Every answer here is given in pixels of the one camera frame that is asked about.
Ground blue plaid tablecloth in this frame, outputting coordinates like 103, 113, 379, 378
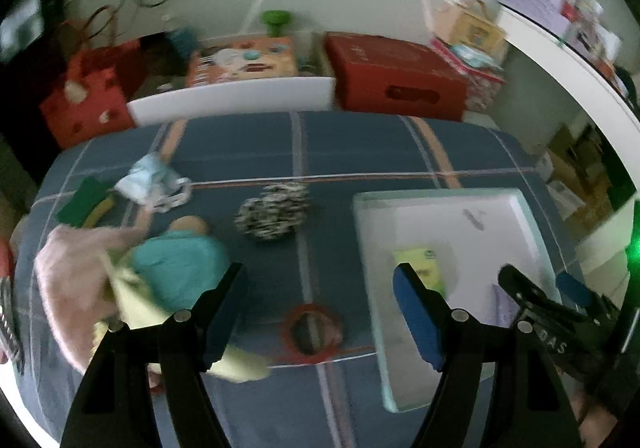
12, 110, 588, 448

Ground blue water bottle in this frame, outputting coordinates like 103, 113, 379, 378
167, 15, 201, 59

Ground black white spotted scrunchie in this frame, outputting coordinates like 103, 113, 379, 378
234, 182, 310, 243

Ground yellow-green tissue pack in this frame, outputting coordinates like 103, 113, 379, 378
394, 248, 447, 301

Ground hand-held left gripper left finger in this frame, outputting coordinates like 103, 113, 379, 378
59, 262, 249, 448

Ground orange toy box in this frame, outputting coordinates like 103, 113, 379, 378
185, 35, 301, 89

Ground white desk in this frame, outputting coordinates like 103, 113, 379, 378
495, 3, 640, 209

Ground teal cloth item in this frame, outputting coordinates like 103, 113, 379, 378
132, 230, 231, 316

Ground light blue white cloth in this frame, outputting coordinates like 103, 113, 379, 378
114, 153, 193, 214

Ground colourful papers pile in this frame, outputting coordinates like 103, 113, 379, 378
562, 0, 631, 79

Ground black cabinet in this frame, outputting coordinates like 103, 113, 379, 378
0, 0, 71, 169

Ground beige round puff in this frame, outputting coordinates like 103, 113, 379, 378
167, 215, 211, 239

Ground brown cardboard boxes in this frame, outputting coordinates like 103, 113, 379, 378
542, 123, 618, 234

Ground yellow green sponge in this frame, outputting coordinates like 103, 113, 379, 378
55, 175, 121, 231

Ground black appliance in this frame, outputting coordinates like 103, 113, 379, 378
0, 0, 46, 64

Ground beige gift box with handle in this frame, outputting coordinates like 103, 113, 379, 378
432, 0, 508, 54

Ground white tray with teal rim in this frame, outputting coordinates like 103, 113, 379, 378
352, 188, 563, 414

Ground green dumbbell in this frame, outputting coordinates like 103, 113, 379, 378
261, 9, 292, 36

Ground white chair back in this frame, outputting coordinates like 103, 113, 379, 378
127, 75, 336, 126

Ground pink fluffy cloth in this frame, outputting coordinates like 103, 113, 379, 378
34, 223, 151, 379

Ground red patterned box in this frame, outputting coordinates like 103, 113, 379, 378
430, 38, 506, 114

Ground pale blue wipes pack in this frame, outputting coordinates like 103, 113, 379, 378
450, 44, 496, 69

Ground red scrunchie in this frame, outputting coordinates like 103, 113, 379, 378
280, 304, 346, 364

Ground red felt handbag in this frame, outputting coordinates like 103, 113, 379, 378
40, 5, 146, 149

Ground smartphone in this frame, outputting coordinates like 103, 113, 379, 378
0, 273, 26, 376

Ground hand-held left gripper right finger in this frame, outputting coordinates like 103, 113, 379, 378
391, 262, 583, 448

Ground light green cloth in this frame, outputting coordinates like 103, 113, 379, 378
102, 248, 273, 384

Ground red cardboard box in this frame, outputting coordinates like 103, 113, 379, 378
324, 31, 471, 123

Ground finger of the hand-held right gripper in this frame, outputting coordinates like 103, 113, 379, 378
556, 272, 623, 324
497, 264, 568, 325

